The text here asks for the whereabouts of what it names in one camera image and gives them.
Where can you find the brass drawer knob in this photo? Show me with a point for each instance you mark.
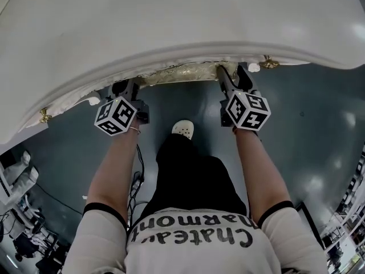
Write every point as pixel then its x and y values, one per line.
pixel 269 63
pixel 44 116

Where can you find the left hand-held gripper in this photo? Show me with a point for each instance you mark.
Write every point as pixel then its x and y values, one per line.
pixel 115 116

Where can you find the white shelving rack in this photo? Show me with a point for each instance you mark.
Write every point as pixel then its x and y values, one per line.
pixel 348 210

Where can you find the white ornate table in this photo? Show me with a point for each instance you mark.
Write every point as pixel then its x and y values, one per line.
pixel 171 16

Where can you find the white printed t-shirt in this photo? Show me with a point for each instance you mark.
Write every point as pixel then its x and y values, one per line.
pixel 199 261

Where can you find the cream gold patterned cushion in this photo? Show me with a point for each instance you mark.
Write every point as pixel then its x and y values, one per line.
pixel 182 73

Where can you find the white clog shoe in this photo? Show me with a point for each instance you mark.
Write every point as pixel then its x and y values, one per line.
pixel 182 128

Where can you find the person's right forearm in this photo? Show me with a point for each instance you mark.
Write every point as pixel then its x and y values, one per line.
pixel 256 175

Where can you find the person's left forearm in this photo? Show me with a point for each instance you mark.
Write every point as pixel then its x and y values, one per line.
pixel 114 175

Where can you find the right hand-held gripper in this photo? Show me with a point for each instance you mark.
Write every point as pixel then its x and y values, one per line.
pixel 248 111

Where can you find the person's black trousers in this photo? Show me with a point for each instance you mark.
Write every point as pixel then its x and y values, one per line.
pixel 194 181

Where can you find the black-legged white table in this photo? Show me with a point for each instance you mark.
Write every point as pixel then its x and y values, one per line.
pixel 306 210

